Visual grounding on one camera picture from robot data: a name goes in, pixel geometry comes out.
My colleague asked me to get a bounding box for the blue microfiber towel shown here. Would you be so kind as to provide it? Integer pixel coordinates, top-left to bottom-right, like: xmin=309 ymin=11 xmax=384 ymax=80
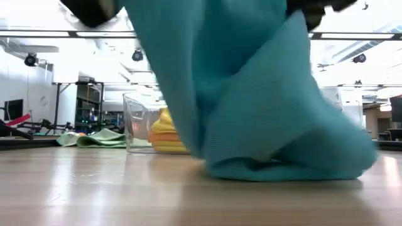
xmin=124 ymin=0 xmax=378 ymax=182

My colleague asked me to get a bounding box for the green microfiber towel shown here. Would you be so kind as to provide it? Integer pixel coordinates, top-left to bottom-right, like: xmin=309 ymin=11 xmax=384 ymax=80
xmin=56 ymin=127 xmax=127 ymax=149

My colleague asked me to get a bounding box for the yellow microfiber towel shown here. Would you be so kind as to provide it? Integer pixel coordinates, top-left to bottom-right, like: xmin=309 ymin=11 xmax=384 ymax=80
xmin=150 ymin=107 xmax=178 ymax=134
xmin=152 ymin=140 xmax=189 ymax=154

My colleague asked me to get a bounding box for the orange microfiber towel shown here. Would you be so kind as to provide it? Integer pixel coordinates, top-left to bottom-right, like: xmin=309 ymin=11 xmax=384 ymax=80
xmin=148 ymin=131 xmax=183 ymax=144

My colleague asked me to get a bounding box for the black linear ceiling light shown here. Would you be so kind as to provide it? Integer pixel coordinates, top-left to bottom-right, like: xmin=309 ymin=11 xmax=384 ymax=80
xmin=0 ymin=30 xmax=402 ymax=41

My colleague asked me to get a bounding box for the white pillar cabinet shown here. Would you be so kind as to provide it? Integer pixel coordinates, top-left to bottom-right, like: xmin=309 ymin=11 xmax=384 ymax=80
xmin=320 ymin=87 xmax=344 ymax=110

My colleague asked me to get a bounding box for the black equipment rack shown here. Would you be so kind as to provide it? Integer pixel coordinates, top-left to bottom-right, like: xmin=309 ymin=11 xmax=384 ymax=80
xmin=74 ymin=80 xmax=105 ymax=134

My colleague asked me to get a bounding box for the clear plastic bin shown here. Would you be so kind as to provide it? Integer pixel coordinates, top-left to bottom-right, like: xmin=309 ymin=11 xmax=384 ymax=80
xmin=122 ymin=92 xmax=190 ymax=154

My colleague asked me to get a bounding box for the black monitor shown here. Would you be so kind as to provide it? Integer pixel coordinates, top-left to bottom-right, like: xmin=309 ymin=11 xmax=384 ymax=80
xmin=3 ymin=99 xmax=24 ymax=122
xmin=389 ymin=95 xmax=402 ymax=124

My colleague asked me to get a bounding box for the black workstation frame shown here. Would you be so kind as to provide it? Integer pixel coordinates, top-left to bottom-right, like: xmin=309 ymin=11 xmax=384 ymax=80
xmin=52 ymin=81 xmax=78 ymax=136

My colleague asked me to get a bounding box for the red handled black clamp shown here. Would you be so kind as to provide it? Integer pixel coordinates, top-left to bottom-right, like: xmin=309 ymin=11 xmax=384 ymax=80
xmin=0 ymin=113 xmax=34 ymax=141

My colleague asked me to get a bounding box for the black aluminium rig frame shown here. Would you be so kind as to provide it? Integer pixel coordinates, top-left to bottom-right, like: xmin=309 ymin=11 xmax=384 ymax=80
xmin=0 ymin=136 xmax=402 ymax=152

